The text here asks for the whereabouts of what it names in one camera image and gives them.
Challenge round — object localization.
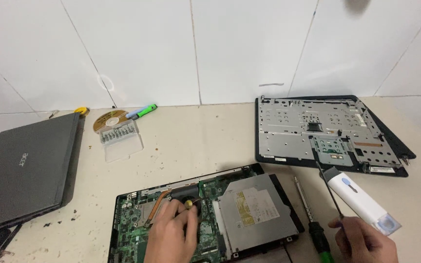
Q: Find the person's right hand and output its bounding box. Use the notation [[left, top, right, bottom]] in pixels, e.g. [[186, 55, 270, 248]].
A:
[[328, 216, 399, 263]]

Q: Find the person's left hand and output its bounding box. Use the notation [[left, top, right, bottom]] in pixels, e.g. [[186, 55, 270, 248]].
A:
[[144, 199, 199, 263]]

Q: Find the white cleaning brush tool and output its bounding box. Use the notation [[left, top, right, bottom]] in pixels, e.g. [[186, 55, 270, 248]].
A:
[[319, 167, 402, 236]]

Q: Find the silver optical disc drive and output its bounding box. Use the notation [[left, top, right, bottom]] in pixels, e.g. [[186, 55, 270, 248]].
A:
[[213, 173, 300, 255]]

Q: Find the removed laptop palmrest cover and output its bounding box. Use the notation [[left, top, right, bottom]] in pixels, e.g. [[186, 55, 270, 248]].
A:
[[254, 95, 417, 178]]

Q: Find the black laptop cooling fan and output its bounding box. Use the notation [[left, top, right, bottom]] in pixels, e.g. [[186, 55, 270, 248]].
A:
[[170, 184, 203, 217]]

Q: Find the copper heat pipe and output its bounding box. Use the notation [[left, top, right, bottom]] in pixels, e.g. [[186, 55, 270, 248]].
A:
[[144, 189, 174, 228]]

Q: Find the open laptop base with motherboard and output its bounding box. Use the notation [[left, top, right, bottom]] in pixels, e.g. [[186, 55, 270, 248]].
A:
[[107, 163, 305, 263]]

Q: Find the green plastic tool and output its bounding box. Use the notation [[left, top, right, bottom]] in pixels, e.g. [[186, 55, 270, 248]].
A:
[[132, 104, 158, 121]]

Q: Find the clear plastic bit case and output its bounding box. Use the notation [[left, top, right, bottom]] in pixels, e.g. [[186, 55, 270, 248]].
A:
[[99, 121, 144, 163]]

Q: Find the light blue pen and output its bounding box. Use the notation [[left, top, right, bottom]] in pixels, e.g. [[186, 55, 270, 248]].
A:
[[125, 107, 146, 120]]

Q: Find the gold optical disc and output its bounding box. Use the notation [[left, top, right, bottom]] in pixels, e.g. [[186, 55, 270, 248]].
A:
[[93, 110, 129, 134]]

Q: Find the closed grey laptop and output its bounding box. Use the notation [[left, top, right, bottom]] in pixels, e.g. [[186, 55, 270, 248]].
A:
[[0, 112, 85, 240]]

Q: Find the green and black handled screwdriver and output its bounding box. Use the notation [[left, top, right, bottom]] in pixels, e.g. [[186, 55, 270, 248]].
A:
[[293, 176, 336, 263]]

